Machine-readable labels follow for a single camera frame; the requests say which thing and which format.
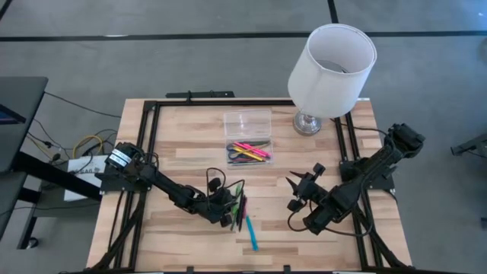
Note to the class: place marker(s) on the dark green marker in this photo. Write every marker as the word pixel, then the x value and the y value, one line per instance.
pixel 233 222

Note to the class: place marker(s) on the short red marker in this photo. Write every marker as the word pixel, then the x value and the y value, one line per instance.
pixel 245 209

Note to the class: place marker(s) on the black floor stand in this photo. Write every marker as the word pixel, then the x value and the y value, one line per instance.
pixel 470 146

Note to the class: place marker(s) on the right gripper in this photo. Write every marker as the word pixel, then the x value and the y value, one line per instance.
pixel 310 188

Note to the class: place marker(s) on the white paper sheet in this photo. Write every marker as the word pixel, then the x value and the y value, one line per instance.
pixel 80 190

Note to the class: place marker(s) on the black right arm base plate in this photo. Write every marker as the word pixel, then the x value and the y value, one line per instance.
pixel 386 182

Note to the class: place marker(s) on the pink highlighter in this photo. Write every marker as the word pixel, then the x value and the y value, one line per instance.
pixel 262 153

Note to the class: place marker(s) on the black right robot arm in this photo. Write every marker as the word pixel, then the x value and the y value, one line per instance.
pixel 365 171

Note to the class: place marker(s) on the clear plastic supply box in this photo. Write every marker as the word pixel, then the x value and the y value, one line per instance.
pixel 247 122

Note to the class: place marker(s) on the white shade table lamp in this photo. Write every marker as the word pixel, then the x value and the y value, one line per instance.
pixel 327 91

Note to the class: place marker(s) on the black aluminium table frame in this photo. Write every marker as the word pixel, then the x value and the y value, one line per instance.
pixel 228 102

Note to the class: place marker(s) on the black pencil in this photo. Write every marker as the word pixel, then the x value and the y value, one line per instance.
pixel 247 162

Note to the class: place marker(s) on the dark gray desk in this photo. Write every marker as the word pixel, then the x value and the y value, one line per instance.
pixel 19 114

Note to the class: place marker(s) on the black marker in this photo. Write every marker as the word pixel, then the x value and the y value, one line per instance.
pixel 240 215
pixel 241 225

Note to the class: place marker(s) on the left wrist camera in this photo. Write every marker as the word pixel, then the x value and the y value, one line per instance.
pixel 222 202

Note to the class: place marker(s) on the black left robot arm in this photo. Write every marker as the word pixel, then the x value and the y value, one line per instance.
pixel 167 186

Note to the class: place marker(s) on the black mounting bar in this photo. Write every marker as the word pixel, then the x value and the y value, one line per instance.
pixel 201 94

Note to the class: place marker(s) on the dark green colored pencil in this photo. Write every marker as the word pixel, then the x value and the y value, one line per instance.
pixel 262 143

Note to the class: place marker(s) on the dark laptop blue screen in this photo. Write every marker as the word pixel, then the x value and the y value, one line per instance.
pixel 11 116

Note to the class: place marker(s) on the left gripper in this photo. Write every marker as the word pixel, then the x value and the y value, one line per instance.
pixel 218 203

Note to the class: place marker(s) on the yellow highlighter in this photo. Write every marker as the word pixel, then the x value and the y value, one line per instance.
pixel 249 154

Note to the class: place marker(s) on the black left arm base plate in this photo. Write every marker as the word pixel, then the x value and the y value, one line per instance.
pixel 114 184

